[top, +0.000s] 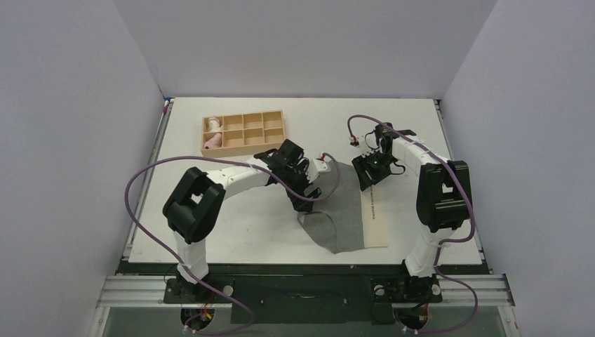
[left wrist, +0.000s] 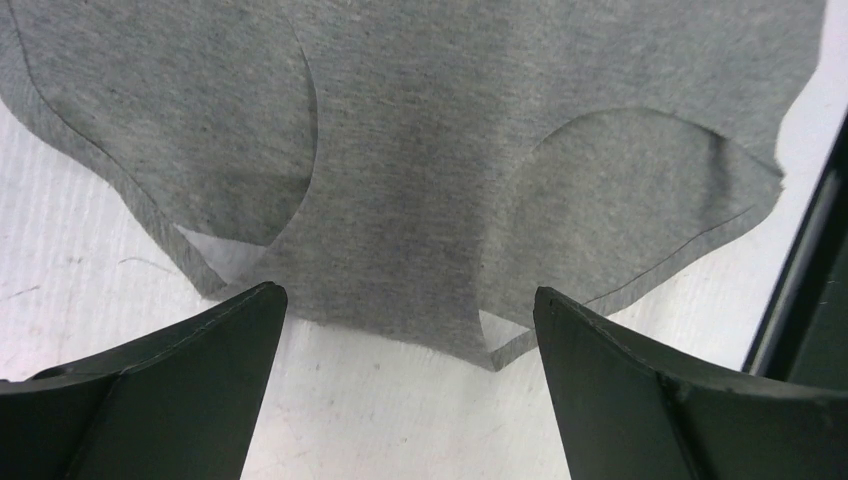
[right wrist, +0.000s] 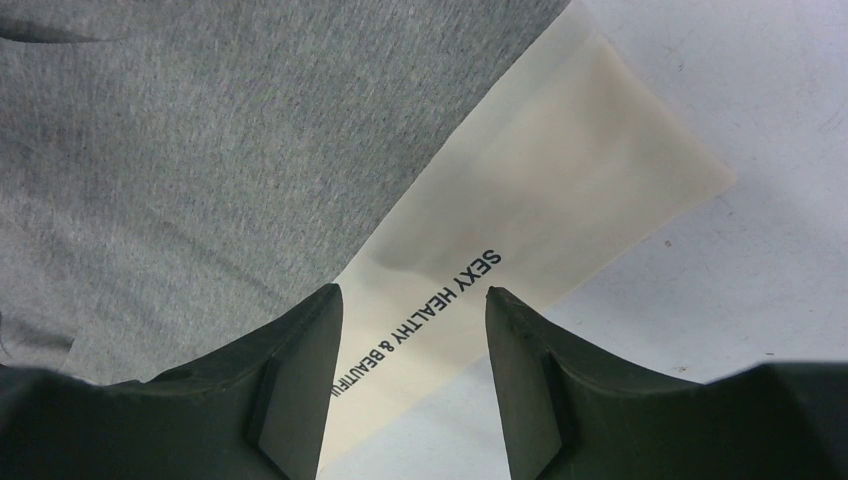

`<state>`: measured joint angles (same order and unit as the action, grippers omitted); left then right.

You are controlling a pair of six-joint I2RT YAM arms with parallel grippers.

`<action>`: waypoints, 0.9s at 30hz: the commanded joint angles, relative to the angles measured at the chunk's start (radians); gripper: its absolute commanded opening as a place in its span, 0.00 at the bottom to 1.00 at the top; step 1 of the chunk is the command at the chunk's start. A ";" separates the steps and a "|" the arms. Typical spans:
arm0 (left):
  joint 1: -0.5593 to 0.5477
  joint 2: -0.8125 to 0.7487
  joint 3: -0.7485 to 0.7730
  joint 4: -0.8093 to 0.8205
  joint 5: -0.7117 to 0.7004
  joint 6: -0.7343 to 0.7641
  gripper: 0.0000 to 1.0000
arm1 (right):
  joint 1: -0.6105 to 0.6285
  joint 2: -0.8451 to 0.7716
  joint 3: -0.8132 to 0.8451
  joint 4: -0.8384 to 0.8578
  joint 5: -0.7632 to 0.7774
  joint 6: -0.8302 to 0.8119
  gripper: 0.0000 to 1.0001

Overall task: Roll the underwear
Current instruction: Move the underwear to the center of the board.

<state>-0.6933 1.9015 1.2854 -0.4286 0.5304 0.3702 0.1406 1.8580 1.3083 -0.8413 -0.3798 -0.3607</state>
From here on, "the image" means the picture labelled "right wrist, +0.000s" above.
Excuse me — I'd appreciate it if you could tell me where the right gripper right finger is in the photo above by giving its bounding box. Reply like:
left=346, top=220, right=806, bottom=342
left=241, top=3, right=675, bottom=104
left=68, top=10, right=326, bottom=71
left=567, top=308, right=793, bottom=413
left=485, top=287, right=847, bottom=479

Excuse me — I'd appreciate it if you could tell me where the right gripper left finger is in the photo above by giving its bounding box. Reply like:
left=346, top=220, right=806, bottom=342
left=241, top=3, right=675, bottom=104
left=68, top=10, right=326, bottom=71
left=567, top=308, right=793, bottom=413
left=1, top=284, right=343, bottom=479

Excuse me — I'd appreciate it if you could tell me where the grey beige underwear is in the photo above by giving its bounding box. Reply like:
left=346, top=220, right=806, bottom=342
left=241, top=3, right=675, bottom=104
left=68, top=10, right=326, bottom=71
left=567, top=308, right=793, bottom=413
left=1, top=1, right=734, bottom=479

